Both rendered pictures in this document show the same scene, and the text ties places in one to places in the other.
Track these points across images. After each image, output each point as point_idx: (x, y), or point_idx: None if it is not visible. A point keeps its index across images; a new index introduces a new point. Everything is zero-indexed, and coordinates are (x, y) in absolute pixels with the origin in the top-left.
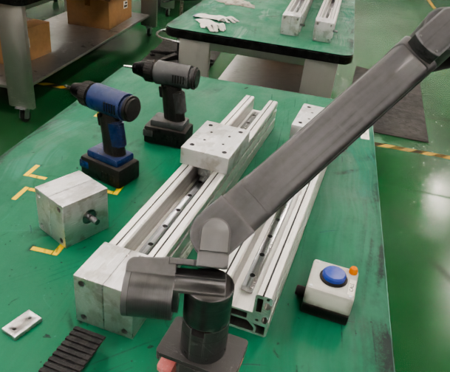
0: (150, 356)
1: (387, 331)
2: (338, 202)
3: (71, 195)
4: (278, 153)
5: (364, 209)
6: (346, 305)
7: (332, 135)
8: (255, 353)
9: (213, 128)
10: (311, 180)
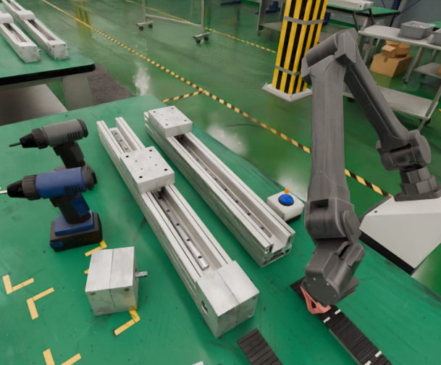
0: (271, 313)
1: None
2: None
3: (122, 272)
4: (332, 155)
5: (229, 156)
6: (301, 208)
7: (339, 129)
8: (297, 263)
9: (132, 158)
10: (213, 156)
